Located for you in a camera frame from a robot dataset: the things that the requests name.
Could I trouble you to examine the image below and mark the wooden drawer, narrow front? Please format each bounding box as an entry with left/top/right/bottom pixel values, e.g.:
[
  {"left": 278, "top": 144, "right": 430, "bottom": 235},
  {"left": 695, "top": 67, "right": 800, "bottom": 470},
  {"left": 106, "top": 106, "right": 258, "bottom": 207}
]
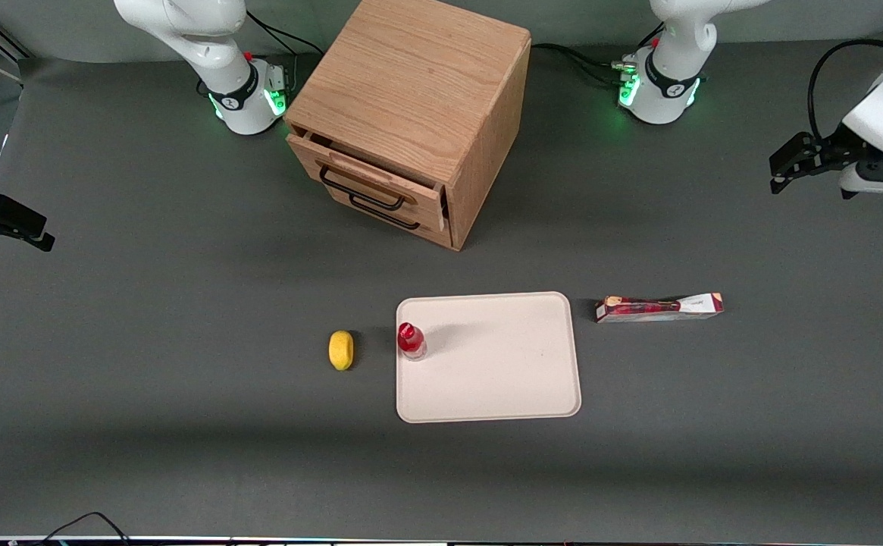
[{"left": 326, "top": 186, "right": 455, "bottom": 250}]

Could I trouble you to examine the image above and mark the wooden drawer, wide front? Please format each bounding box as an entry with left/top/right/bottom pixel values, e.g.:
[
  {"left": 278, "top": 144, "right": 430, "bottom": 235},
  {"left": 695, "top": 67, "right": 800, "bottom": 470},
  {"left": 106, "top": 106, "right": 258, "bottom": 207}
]
[{"left": 287, "top": 127, "right": 451, "bottom": 233}]

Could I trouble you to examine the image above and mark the red cookie box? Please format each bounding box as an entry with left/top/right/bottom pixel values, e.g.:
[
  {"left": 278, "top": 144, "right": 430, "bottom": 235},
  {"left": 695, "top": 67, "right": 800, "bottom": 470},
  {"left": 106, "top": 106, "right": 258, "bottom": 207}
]
[{"left": 594, "top": 292, "right": 725, "bottom": 325}]

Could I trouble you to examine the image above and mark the oak wooden drawer cabinet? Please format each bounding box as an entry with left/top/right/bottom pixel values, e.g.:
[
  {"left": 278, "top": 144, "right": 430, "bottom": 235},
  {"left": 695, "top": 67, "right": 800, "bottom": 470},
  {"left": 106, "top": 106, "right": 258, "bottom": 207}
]
[{"left": 283, "top": 0, "right": 533, "bottom": 253}]

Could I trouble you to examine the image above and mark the black arm base cable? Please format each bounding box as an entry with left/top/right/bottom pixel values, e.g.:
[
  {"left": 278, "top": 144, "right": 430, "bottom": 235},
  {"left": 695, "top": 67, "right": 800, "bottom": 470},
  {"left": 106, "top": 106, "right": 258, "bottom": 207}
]
[
  {"left": 530, "top": 23, "right": 665, "bottom": 86},
  {"left": 246, "top": 11, "right": 325, "bottom": 58}
]

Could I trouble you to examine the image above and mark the black left arm wrist cable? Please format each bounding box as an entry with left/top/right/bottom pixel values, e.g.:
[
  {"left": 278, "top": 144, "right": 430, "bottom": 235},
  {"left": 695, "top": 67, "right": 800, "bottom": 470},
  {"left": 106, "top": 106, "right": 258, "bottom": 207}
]
[{"left": 807, "top": 0, "right": 883, "bottom": 142}]

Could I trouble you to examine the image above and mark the small red bottle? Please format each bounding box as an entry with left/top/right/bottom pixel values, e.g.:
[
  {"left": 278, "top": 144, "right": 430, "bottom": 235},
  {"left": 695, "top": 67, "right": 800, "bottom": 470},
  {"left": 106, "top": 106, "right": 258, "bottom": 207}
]
[{"left": 397, "top": 322, "right": 427, "bottom": 362}]

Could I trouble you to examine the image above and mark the thin black loose cable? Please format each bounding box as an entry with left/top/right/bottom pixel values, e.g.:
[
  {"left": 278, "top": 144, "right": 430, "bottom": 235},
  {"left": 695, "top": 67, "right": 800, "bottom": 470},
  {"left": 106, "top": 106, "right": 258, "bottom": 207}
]
[{"left": 38, "top": 511, "right": 133, "bottom": 546}]

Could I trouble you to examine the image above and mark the black left arm base cable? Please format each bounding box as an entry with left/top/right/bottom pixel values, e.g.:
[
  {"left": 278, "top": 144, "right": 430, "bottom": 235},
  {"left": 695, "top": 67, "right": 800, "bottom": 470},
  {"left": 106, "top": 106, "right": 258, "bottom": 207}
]
[{"left": 530, "top": 23, "right": 665, "bottom": 86}]

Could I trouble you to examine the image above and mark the yellow lemon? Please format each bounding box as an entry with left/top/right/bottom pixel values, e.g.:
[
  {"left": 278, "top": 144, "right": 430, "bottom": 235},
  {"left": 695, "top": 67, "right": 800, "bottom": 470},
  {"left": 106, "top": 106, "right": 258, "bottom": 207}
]
[{"left": 327, "top": 330, "right": 355, "bottom": 372}]

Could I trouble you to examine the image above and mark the black drawer handle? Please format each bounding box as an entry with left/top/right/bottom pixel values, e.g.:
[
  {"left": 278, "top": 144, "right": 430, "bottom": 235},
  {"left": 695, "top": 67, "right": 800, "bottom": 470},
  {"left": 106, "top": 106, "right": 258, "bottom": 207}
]
[
  {"left": 318, "top": 165, "right": 406, "bottom": 212},
  {"left": 347, "top": 193, "right": 421, "bottom": 231}
]

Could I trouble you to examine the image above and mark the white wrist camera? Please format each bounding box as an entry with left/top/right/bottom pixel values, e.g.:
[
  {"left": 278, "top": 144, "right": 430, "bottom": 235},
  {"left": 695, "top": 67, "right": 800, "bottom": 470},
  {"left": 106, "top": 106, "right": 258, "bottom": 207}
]
[{"left": 838, "top": 162, "right": 883, "bottom": 200}]

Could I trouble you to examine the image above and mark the beige plastic tray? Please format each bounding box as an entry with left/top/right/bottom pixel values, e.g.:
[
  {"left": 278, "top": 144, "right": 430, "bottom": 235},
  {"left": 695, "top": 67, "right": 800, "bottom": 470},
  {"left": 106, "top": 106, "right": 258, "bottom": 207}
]
[{"left": 395, "top": 291, "right": 583, "bottom": 424}]

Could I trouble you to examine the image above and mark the black right arm base cable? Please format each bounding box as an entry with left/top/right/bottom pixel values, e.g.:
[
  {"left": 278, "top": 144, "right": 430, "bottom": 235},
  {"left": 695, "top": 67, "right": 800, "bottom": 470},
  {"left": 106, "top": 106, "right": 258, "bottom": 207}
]
[{"left": 246, "top": 11, "right": 325, "bottom": 58}]

